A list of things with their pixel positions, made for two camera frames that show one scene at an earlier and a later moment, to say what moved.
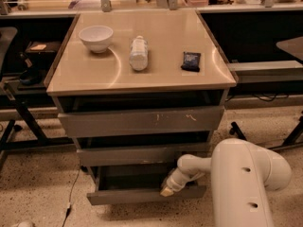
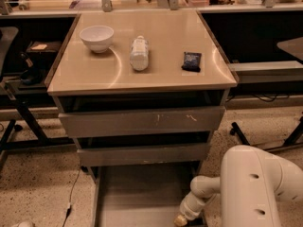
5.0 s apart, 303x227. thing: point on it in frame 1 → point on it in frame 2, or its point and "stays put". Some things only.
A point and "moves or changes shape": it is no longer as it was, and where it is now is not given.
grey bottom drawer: (115, 184) moves or changes shape
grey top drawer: (80, 124) stays put
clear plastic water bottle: (138, 58) stays put
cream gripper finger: (167, 192) → (180, 220)
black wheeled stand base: (236, 132) stays put
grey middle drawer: (141, 154) stays put
